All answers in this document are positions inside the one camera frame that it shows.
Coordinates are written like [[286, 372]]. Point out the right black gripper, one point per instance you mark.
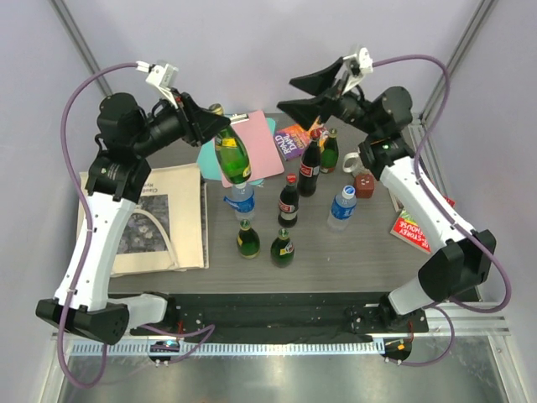
[[305, 112]]

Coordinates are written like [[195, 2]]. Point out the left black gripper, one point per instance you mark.
[[203, 123]]

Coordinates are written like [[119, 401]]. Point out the green glass bottle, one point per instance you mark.
[[248, 241], [330, 152], [282, 251], [232, 156]]

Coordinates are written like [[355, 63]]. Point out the Coca-Cola glass bottle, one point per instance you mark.
[[289, 203], [310, 165]]

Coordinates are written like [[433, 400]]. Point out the Pocari Sweat plastic bottle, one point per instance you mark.
[[242, 201]]

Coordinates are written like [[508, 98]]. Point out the canvas tote bag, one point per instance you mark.
[[166, 231]]

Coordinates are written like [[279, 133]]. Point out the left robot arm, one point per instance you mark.
[[127, 137]]

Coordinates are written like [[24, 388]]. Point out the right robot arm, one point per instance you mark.
[[460, 255]]

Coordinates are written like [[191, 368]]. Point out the teal clipboard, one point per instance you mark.
[[208, 164]]

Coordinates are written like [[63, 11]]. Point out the Roald Dahl book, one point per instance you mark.
[[292, 141]]

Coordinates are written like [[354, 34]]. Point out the pink clipboard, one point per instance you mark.
[[258, 140]]

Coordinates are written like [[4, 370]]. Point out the white mug orange inside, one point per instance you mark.
[[353, 165]]

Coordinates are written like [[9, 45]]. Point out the brown red cube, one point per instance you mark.
[[364, 185]]

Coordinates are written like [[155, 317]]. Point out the red Treehouse book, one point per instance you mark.
[[406, 229]]

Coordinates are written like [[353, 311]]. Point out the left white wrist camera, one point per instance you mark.
[[161, 77]]

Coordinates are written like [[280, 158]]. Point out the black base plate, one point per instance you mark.
[[292, 317]]

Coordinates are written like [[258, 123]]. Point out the slotted cable duct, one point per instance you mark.
[[166, 347]]

